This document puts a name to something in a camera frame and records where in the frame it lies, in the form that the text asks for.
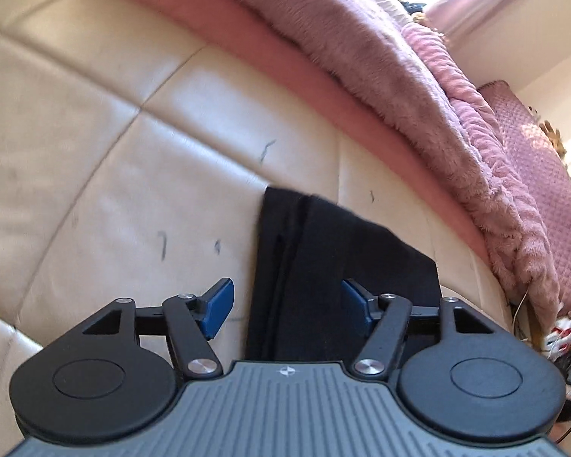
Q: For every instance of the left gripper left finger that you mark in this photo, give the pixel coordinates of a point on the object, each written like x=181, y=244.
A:
x=120, y=369

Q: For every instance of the black pants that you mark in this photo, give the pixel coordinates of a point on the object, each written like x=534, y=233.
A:
x=307, y=246

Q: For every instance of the salmon pink bed sheet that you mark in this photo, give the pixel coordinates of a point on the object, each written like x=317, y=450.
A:
x=242, y=33

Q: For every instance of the beige leather mattress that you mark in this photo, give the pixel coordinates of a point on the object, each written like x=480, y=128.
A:
x=134, y=156

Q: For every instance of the pink fluffy blanket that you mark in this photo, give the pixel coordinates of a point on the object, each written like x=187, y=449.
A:
x=365, y=48

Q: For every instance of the pink quilted pillow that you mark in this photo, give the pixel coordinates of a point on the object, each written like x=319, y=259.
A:
x=543, y=173

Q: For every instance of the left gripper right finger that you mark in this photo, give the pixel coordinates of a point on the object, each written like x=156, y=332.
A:
x=455, y=370

